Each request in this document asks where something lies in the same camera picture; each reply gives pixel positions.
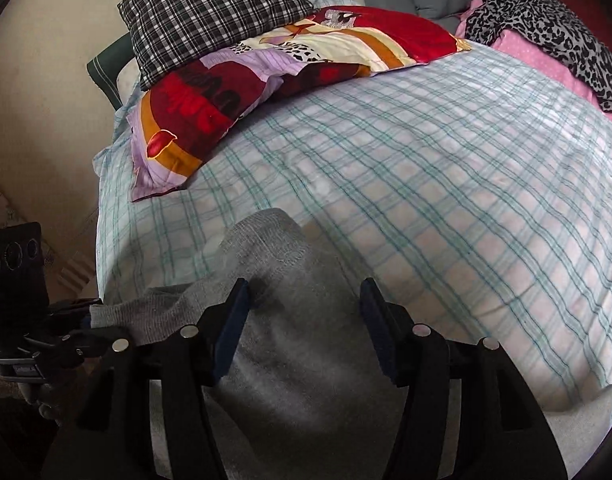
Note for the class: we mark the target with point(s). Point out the grey pants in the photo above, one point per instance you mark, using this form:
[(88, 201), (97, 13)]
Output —
[(291, 360)]

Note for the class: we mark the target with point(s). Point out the plaid bed sheet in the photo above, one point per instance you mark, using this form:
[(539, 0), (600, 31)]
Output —
[(410, 185)]

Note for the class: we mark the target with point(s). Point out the leopard print cloth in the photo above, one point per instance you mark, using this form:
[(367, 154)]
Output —
[(550, 25)]

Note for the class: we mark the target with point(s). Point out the red patterned pillow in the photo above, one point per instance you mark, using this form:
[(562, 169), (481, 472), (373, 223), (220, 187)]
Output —
[(196, 105)]

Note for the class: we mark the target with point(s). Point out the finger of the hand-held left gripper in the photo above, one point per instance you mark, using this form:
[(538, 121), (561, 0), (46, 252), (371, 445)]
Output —
[(86, 342), (71, 309)]

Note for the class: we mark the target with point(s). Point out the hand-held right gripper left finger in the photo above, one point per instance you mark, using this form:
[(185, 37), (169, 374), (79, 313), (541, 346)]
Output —
[(232, 335)]

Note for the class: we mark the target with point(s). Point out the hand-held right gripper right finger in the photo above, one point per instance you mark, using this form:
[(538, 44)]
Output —
[(378, 335)]

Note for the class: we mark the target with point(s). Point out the black white checked pillow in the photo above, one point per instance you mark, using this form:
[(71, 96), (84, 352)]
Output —
[(211, 10)]

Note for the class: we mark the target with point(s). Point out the pink dotted cloth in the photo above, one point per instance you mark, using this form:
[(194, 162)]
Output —
[(535, 60)]

